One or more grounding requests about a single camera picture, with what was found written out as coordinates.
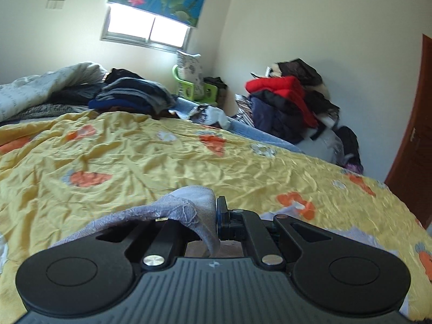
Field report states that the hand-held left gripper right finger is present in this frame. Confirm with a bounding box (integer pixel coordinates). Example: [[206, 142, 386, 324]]
[[216, 196, 335, 273]]

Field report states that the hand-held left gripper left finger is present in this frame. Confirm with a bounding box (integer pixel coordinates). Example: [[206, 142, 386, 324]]
[[95, 219, 185, 271]]

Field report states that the light grey lace-trimmed small garment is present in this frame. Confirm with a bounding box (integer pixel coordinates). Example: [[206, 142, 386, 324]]
[[58, 185, 221, 258]]

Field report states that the stack of folded dark clothes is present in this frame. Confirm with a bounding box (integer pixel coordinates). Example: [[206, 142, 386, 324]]
[[50, 68, 178, 118]]

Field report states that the pile of dark clothes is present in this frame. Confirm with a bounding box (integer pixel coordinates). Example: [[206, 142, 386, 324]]
[[250, 58, 341, 132]]

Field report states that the yellow floral bed sheet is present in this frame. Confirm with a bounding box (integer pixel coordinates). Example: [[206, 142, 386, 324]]
[[0, 110, 432, 324]]

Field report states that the blue and white garment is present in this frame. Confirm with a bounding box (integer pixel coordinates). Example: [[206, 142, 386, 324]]
[[168, 97, 305, 153]]

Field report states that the black and white printed bag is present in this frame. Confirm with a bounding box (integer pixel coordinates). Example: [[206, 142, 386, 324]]
[[188, 104, 231, 129]]

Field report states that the navy jacket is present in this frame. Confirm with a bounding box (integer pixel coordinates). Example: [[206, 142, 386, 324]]
[[249, 91, 315, 144]]

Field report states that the large grey white bag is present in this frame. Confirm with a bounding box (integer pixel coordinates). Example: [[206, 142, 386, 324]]
[[296, 129, 346, 167]]

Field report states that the green plastic chair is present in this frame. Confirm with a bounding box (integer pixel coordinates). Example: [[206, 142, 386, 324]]
[[172, 64, 218, 106]]

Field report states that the dark olive bag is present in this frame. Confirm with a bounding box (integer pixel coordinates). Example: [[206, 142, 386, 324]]
[[203, 76, 228, 109]]

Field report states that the purple cloth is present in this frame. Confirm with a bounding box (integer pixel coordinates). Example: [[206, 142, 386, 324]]
[[343, 161, 365, 176]]

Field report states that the red jacket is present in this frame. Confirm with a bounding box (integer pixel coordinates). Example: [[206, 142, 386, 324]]
[[245, 76, 318, 127]]

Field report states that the floral patterned pillow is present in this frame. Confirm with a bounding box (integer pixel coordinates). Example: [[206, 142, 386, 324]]
[[176, 49, 204, 100]]

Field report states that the grey knit blanket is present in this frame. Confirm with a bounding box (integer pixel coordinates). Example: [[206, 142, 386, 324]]
[[3, 102, 89, 121]]

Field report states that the white quilt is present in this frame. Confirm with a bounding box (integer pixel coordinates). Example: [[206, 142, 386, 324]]
[[0, 61, 109, 122]]

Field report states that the brown wooden door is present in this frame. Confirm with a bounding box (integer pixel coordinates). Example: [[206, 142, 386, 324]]
[[384, 33, 432, 231]]

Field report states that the window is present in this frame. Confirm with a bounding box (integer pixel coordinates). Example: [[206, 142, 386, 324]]
[[100, 4, 191, 53]]

